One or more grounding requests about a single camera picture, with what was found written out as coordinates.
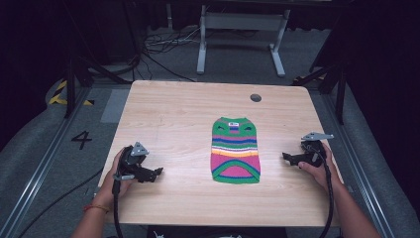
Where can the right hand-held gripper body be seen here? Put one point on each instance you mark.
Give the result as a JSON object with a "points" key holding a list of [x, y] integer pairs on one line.
{"points": [[313, 148]]}

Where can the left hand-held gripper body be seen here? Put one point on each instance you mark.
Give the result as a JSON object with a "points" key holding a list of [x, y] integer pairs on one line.
{"points": [[130, 162]]}

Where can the person's right hand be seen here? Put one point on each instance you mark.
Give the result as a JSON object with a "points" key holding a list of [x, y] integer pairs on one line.
{"points": [[322, 173]]}

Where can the person's left hand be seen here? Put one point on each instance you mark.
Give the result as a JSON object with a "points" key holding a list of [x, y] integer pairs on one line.
{"points": [[110, 188]]}

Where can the striped knitted pet sweater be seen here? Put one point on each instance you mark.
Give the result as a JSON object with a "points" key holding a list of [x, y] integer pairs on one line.
{"points": [[235, 148]]}

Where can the black metal stand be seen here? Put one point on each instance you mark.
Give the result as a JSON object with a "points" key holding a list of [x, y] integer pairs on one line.
{"points": [[71, 86], [340, 92]]}

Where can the grey round table grommet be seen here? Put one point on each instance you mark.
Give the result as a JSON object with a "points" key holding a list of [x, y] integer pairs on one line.
{"points": [[256, 97]]}

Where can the person's dark clothing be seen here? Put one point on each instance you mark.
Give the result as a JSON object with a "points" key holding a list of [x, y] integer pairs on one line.
{"points": [[214, 232]]}

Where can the yellow and black hazard tape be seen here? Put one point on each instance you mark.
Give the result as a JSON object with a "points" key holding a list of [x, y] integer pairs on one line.
{"points": [[56, 97]]}

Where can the grey metal desk frame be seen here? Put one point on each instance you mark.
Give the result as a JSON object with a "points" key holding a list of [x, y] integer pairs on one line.
{"points": [[242, 21]]}

